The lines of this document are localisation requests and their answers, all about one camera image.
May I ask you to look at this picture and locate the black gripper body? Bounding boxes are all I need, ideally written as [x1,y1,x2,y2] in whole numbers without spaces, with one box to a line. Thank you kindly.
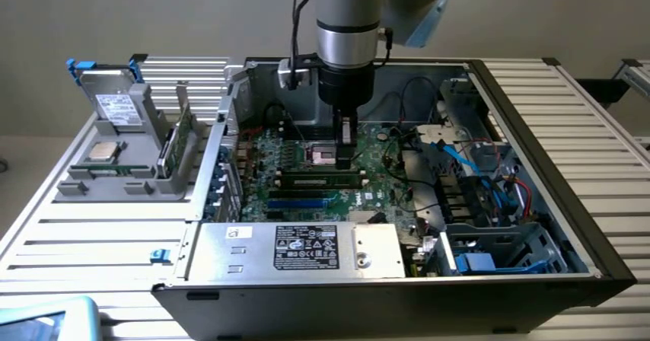
[316,64,376,110]

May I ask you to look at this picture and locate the green RAM stick, black chips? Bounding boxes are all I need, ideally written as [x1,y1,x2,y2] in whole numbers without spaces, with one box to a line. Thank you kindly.
[280,168,365,190]

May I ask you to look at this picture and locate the CPU socket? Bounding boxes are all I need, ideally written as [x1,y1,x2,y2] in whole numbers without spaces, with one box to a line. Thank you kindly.
[303,140,339,169]

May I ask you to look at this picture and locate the green Dell motherboard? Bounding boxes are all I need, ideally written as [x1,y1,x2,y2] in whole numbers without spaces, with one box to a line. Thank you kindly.
[236,121,426,244]

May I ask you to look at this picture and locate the silver chipset heat sink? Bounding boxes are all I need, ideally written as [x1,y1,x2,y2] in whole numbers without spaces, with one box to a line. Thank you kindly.
[348,209,377,225]

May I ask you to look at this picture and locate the blue expansion slot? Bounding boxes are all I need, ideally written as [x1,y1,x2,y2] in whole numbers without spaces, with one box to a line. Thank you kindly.
[265,198,329,209]

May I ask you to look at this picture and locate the green graphics card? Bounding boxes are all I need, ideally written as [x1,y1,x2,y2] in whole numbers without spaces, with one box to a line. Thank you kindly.
[155,81,197,179]

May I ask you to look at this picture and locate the silver power supply unit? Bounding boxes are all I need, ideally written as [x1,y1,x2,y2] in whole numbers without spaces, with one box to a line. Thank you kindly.
[183,221,406,280]

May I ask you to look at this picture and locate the grey parts rack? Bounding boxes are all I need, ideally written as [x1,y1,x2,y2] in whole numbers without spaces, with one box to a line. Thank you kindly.
[53,81,211,204]

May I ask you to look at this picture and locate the open black PC case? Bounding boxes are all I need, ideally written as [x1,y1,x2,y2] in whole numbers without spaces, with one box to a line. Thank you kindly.
[151,56,639,341]

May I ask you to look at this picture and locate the grey metal disk bay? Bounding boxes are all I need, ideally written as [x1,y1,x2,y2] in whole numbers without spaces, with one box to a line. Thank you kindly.
[438,221,579,278]

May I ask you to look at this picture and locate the hard disk in blue caddy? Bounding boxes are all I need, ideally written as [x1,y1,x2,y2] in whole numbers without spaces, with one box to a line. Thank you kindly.
[65,57,144,127]

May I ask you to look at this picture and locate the silver CPU chip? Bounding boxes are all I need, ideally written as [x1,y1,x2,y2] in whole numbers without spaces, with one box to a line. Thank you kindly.
[84,141,124,164]

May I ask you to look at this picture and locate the black block beside table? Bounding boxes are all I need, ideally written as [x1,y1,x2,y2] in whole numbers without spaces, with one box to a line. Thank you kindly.
[575,77,630,110]

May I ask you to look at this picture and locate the slatted metal side table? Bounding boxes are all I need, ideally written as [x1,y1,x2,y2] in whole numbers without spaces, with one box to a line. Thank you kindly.
[610,57,650,155]

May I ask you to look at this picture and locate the teal framed device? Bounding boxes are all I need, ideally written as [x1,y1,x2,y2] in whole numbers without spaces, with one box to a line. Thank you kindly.
[0,295,107,341]

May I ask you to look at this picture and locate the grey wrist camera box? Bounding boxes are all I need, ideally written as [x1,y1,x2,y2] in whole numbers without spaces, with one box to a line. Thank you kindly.
[277,53,319,91]

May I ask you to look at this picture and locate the black camera cable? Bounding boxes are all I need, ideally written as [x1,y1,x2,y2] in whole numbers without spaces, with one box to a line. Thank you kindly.
[288,0,319,91]

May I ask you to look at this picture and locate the blue SATA wire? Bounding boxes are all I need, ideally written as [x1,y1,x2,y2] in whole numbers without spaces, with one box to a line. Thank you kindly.
[423,138,524,220]

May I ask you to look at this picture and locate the red wire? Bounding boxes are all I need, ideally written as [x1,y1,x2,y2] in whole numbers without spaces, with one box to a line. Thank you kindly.
[502,178,535,218]

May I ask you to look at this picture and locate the blue plastic drive bracket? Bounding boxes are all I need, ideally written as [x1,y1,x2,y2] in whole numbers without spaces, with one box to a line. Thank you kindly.
[452,252,546,275]

